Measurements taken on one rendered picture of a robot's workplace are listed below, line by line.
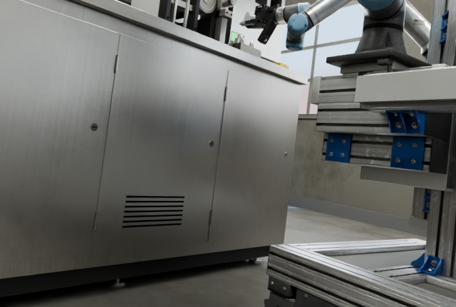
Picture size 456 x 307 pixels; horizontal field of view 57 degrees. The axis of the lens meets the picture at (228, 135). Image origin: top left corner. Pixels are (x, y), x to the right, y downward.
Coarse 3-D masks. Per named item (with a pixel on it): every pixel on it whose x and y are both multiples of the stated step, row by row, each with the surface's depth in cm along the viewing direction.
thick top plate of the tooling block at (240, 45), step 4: (236, 44) 206; (240, 44) 204; (244, 44) 206; (240, 48) 204; (244, 48) 206; (248, 48) 208; (252, 48) 210; (248, 52) 208; (252, 52) 210; (256, 52) 213; (260, 52) 215; (260, 56) 215
